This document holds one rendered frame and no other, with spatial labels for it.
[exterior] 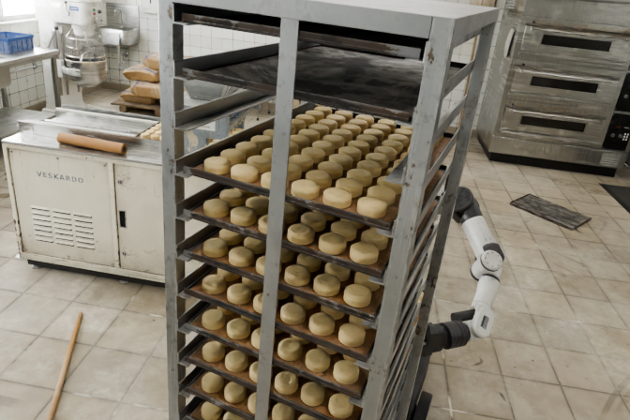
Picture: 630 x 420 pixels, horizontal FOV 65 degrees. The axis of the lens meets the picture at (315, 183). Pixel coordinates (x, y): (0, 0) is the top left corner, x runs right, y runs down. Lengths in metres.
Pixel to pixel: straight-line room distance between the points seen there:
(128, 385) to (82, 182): 1.14
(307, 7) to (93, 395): 2.20
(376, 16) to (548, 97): 5.40
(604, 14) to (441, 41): 5.50
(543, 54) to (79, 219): 4.74
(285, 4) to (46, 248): 2.83
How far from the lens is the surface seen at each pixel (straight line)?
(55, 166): 3.12
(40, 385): 2.76
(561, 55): 6.03
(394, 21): 0.72
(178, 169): 0.96
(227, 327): 1.11
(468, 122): 1.34
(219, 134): 2.59
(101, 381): 2.71
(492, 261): 1.94
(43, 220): 3.33
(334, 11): 0.75
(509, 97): 6.05
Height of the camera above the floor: 1.86
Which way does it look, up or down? 23 degrees down
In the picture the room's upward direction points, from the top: 6 degrees clockwise
